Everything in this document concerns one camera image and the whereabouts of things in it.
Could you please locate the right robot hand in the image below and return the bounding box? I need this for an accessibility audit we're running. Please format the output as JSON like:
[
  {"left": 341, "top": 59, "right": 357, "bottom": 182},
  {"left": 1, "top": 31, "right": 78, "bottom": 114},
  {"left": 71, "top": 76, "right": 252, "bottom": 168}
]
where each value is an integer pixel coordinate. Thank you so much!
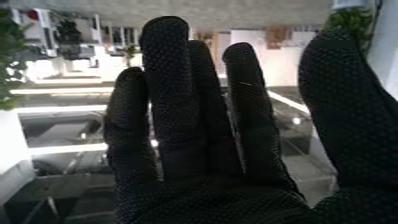
[{"left": 102, "top": 15, "right": 398, "bottom": 224}]

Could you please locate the green plant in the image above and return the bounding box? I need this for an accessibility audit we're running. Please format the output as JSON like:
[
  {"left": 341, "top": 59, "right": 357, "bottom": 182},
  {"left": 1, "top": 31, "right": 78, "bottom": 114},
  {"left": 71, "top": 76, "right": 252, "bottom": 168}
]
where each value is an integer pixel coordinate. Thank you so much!
[
  {"left": 0, "top": 11, "right": 31, "bottom": 112},
  {"left": 321, "top": 8, "right": 378, "bottom": 39}
]

